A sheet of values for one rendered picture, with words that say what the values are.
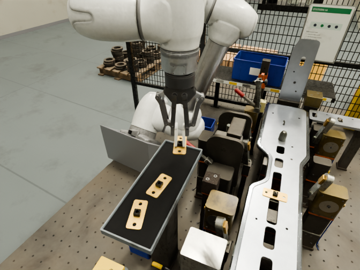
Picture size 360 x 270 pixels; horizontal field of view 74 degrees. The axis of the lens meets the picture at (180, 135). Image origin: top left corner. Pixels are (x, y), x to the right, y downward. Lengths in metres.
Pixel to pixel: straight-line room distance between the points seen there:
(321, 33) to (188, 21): 1.25
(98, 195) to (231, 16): 1.03
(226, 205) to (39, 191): 1.97
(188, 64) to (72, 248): 0.92
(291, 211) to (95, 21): 0.80
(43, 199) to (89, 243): 1.29
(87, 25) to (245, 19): 0.67
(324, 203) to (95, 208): 0.98
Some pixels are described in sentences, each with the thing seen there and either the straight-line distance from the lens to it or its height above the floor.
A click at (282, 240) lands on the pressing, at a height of 1.00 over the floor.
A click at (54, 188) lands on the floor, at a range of 2.45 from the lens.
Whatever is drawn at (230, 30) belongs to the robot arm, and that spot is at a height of 1.43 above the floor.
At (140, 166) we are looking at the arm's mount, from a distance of 1.34.
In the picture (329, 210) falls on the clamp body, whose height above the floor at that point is 0.97.
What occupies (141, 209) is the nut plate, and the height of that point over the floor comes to 1.16.
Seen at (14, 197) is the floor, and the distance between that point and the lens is 2.56.
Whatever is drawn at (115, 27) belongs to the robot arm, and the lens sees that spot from 0.55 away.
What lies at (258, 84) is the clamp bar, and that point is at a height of 1.20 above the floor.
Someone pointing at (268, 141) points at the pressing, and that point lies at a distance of 1.16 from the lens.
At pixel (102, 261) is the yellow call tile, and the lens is 0.61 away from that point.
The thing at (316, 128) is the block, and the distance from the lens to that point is 1.38.
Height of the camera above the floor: 1.70
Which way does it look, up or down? 38 degrees down
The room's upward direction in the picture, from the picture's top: straight up
